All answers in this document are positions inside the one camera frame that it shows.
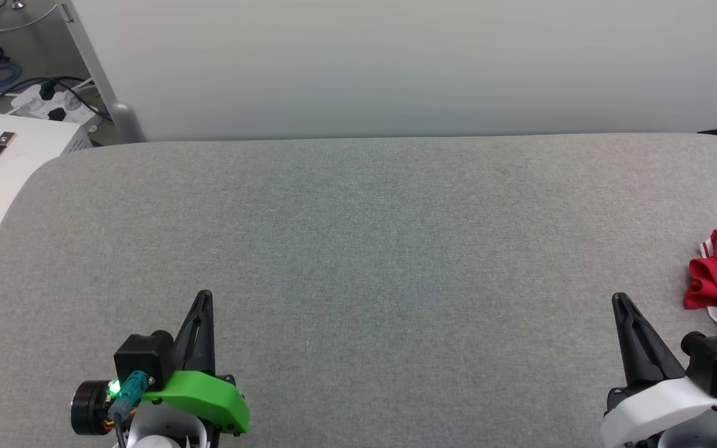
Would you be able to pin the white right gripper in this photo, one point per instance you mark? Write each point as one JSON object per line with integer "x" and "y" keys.
{"x": 651, "y": 410}

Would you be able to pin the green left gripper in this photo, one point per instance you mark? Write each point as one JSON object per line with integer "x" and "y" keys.
{"x": 209, "y": 398}

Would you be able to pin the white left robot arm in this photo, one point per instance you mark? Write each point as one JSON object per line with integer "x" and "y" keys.
{"x": 165, "y": 435}

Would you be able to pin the grey fabric sofa seat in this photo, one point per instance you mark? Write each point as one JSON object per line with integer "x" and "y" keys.
{"x": 358, "y": 249}

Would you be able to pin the white metal equipment box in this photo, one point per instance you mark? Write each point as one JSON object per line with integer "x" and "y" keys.
{"x": 28, "y": 155}

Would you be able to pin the white power strip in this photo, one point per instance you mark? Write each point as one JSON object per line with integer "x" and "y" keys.
{"x": 75, "y": 112}

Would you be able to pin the black power plug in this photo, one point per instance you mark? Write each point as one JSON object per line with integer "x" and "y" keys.
{"x": 56, "y": 114}
{"x": 46, "y": 91}

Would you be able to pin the white partition panel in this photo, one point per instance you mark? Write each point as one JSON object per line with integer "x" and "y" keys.
{"x": 408, "y": 62}

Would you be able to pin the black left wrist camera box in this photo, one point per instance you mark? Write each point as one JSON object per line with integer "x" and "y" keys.
{"x": 144, "y": 354}

